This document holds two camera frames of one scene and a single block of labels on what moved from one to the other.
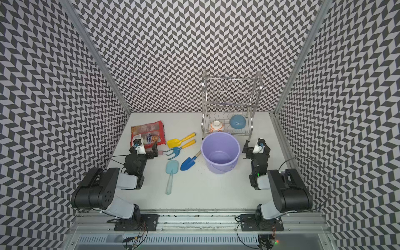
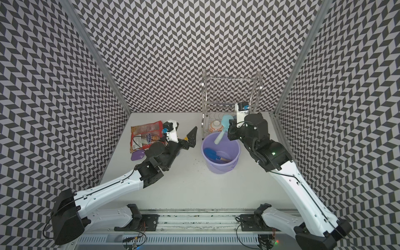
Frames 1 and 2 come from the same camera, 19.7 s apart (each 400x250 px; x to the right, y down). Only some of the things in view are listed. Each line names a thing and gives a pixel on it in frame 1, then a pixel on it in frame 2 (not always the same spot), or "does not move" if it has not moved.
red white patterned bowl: (216, 126) does not move
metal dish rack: (228, 104) does not move
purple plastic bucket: (221, 151) does not move
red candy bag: (151, 133) does not move
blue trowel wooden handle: (189, 162) to (211, 154)
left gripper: (150, 155) to (185, 145)
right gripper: (249, 149) to (233, 128)
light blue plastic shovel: (172, 167) to (225, 122)
